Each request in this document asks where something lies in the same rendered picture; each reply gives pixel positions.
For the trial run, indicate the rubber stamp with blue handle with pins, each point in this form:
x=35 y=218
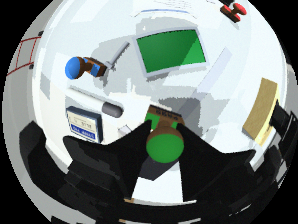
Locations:
x=76 y=67

